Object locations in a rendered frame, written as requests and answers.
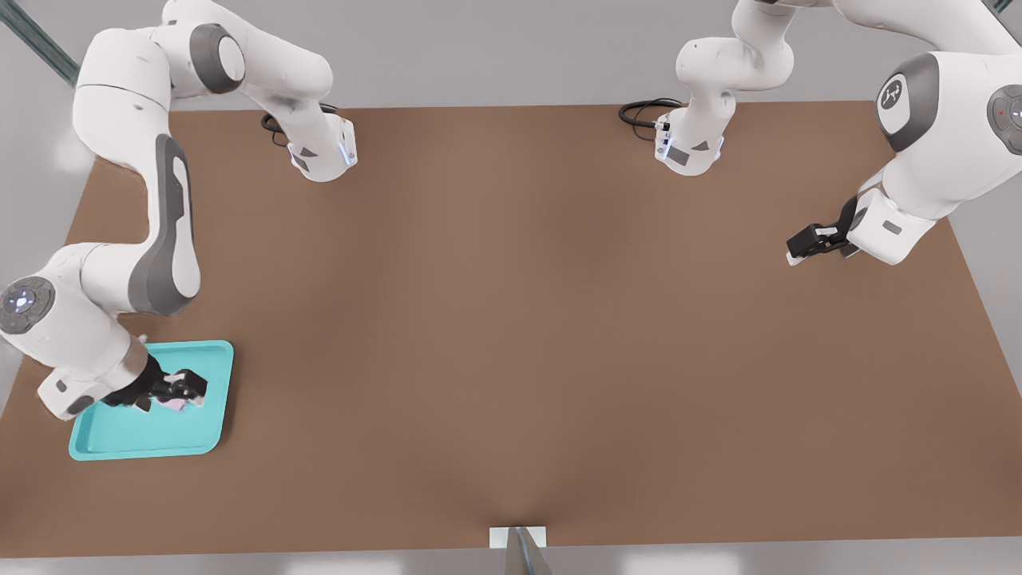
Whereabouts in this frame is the black cable loop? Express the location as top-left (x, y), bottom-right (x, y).
top-left (261, 103), bottom-right (340, 149)
top-left (619, 98), bottom-right (684, 144)

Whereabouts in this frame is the pale blue-green tray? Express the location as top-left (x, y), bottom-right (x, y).
top-left (69, 340), bottom-right (235, 462)

